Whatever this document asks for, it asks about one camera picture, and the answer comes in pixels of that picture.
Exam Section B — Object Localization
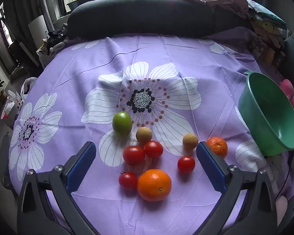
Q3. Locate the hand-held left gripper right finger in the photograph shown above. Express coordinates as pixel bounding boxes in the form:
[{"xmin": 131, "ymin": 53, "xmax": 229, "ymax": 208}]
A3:
[{"xmin": 191, "ymin": 141, "xmax": 278, "ymax": 235}]

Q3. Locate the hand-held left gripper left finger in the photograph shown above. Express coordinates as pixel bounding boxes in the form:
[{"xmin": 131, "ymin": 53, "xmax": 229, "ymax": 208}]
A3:
[{"xmin": 17, "ymin": 141, "xmax": 98, "ymax": 235}]

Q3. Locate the small mandarin orange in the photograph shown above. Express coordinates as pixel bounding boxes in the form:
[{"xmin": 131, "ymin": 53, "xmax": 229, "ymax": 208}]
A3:
[{"xmin": 206, "ymin": 136, "xmax": 228, "ymax": 159}]

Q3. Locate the red tomato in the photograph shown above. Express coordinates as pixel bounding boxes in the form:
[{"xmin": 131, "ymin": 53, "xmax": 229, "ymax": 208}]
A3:
[
  {"xmin": 144, "ymin": 140, "xmax": 164, "ymax": 159},
  {"xmin": 119, "ymin": 172, "xmax": 138, "ymax": 191},
  {"xmin": 177, "ymin": 156, "xmax": 196, "ymax": 174},
  {"xmin": 123, "ymin": 146, "xmax": 145, "ymax": 166}
]

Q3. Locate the tan round longan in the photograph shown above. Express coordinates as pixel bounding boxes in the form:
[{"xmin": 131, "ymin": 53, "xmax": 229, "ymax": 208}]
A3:
[
  {"xmin": 136, "ymin": 127, "xmax": 153, "ymax": 143},
  {"xmin": 182, "ymin": 133, "xmax": 199, "ymax": 150}
]

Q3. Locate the large orange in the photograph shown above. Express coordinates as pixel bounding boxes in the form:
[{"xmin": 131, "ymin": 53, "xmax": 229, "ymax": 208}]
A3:
[{"xmin": 137, "ymin": 169, "xmax": 172, "ymax": 202}]

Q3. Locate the green round fruit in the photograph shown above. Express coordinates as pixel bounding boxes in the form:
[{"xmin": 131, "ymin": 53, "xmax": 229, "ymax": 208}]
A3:
[{"xmin": 112, "ymin": 111, "xmax": 133, "ymax": 138}]

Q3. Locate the green plastic basin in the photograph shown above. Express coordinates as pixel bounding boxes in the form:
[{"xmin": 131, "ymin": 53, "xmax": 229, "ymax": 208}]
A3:
[{"xmin": 238, "ymin": 71, "xmax": 294, "ymax": 157}]

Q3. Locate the red and white packet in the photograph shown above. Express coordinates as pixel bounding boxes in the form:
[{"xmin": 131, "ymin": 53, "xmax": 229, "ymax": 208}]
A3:
[{"xmin": 1, "ymin": 90, "xmax": 24, "ymax": 120}]

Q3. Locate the white plastic bag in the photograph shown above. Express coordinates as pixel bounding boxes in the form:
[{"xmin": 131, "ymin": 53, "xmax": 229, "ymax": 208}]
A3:
[{"xmin": 20, "ymin": 77, "xmax": 38, "ymax": 96}]

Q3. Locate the purple floral bedsheet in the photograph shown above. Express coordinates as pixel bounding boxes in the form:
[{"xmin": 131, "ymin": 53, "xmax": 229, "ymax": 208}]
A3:
[{"xmin": 8, "ymin": 33, "xmax": 294, "ymax": 235}]

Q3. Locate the pink plush toy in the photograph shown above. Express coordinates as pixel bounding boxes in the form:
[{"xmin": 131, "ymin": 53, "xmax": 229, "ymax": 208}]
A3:
[{"xmin": 279, "ymin": 79, "xmax": 294, "ymax": 109}]

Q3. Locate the pile of dark clothes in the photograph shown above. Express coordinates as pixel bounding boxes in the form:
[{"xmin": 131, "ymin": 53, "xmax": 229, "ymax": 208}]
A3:
[{"xmin": 43, "ymin": 28, "xmax": 68, "ymax": 47}]

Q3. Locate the white lamp shade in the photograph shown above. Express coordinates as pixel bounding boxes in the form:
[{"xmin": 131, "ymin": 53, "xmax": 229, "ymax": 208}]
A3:
[{"xmin": 28, "ymin": 15, "xmax": 49, "ymax": 49}]

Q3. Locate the patterned folded bedding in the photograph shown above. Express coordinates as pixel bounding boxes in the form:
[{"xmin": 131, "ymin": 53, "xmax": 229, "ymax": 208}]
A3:
[{"xmin": 246, "ymin": 0, "xmax": 293, "ymax": 66}]

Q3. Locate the dark ribbed cushion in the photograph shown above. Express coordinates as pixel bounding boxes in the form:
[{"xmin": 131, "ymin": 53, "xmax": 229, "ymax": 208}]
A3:
[{"xmin": 67, "ymin": 0, "xmax": 253, "ymax": 41}]

